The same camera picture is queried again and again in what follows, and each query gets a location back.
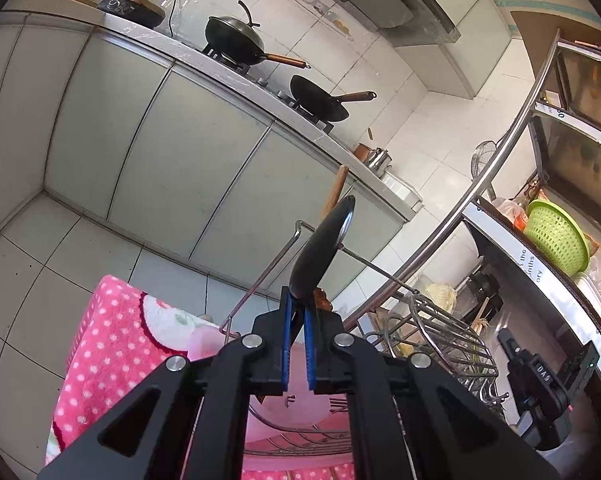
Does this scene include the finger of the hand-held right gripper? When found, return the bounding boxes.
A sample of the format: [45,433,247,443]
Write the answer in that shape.
[497,328,529,362]

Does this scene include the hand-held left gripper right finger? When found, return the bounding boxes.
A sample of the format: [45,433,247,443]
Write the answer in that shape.
[303,305,563,480]

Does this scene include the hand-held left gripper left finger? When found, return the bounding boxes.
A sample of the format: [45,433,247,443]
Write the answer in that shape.
[38,286,297,480]

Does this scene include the steel wire utensil rack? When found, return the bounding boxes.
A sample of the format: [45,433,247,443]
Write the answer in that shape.
[220,220,511,461]

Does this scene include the pink plastic cup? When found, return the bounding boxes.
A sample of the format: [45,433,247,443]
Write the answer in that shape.
[186,322,348,443]

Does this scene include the black plastic spoon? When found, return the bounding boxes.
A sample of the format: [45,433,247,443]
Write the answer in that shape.
[288,195,356,311]

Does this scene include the black blender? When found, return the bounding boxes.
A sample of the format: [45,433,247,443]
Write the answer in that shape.
[467,272,503,321]

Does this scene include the napa cabbage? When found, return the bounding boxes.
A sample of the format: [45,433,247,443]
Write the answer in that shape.
[423,282,458,313]

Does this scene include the steel shelf rack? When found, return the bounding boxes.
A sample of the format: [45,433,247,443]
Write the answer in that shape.
[345,27,601,480]

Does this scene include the green plastic basket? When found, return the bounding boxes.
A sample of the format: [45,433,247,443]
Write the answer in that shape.
[524,199,591,276]

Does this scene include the plastic food packet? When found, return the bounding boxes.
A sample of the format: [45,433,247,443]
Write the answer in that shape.
[493,197,528,231]

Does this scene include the wooden chopstick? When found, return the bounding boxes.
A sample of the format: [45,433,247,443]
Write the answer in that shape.
[321,165,350,221]

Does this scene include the pink polka dot cloth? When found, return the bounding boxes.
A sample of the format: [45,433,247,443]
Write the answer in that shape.
[45,274,356,480]

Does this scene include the white rectangular container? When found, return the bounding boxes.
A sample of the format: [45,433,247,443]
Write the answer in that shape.
[383,172,423,211]

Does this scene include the steel mesh skimmer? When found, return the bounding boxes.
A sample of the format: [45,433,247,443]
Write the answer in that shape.
[473,140,501,201]

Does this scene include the steel kettle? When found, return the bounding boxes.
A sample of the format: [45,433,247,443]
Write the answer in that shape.
[367,146,393,171]

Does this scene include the small copper pot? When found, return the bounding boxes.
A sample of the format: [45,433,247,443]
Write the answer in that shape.
[354,127,376,161]

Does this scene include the pale green lower cabinets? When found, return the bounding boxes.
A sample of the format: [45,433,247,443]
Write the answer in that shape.
[0,7,416,306]

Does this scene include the black open wok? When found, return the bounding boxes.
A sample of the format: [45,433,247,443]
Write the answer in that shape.
[289,75,377,122]

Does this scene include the gas stove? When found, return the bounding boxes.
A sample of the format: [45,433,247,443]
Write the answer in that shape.
[200,42,341,133]

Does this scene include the black wok with lid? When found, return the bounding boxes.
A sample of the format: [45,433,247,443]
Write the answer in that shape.
[204,0,311,70]

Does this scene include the black electric cooker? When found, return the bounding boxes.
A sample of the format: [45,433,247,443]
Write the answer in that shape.
[96,0,166,28]

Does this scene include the glass wall shelf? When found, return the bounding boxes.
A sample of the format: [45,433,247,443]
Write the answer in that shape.
[290,0,356,41]

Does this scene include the black power cable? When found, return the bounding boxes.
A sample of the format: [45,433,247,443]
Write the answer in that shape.
[166,0,204,37]

